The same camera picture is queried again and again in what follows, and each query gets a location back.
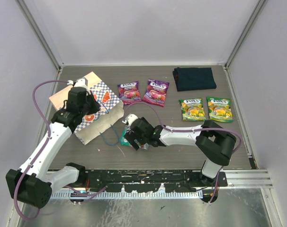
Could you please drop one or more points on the right aluminium frame post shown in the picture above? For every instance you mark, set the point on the right aluminium frame post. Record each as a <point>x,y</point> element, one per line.
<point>246,30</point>

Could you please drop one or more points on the blue checkered paper bag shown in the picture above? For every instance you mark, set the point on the blue checkered paper bag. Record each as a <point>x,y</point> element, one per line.
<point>96,113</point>

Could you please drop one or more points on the purple snack packet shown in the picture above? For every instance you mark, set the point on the purple snack packet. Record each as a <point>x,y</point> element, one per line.
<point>129,92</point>

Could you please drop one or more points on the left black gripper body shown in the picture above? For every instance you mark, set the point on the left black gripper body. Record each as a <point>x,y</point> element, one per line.
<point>90,106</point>

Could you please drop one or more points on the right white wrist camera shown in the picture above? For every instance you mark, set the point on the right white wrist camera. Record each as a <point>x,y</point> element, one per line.
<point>129,119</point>

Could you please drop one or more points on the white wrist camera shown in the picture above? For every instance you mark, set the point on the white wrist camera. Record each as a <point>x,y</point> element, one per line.
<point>82,82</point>
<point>129,119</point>

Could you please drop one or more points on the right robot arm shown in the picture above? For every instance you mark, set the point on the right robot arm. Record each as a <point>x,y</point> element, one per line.
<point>216,143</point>

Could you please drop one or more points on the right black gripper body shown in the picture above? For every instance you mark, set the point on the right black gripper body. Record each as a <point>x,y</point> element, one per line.
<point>132,135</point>

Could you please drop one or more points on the green Fox's candy packet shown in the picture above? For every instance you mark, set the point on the green Fox's candy packet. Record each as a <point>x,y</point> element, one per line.
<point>219,109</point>

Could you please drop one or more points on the left aluminium frame post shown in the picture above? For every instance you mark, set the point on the left aluminium frame post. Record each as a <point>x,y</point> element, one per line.
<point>35,21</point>

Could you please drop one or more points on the teal Fox's mint packet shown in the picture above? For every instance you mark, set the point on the teal Fox's mint packet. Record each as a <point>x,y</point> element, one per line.
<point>125,142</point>

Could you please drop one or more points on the green snack packet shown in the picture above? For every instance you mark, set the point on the green snack packet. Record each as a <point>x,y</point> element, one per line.
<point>192,110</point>

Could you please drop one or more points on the aluminium frame post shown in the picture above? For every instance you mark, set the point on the aluminium frame post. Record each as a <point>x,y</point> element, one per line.
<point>35,21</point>
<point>246,30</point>

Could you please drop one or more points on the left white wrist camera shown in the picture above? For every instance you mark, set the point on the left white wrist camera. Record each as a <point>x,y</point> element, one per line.
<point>82,82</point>

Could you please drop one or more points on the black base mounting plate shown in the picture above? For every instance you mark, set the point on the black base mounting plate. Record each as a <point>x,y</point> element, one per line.
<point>148,180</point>

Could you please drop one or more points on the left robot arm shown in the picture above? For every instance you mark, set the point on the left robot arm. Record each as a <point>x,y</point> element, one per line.
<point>31,184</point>

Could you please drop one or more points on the folded navy cloth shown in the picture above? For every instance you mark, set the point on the folded navy cloth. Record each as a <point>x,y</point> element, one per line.
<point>190,79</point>

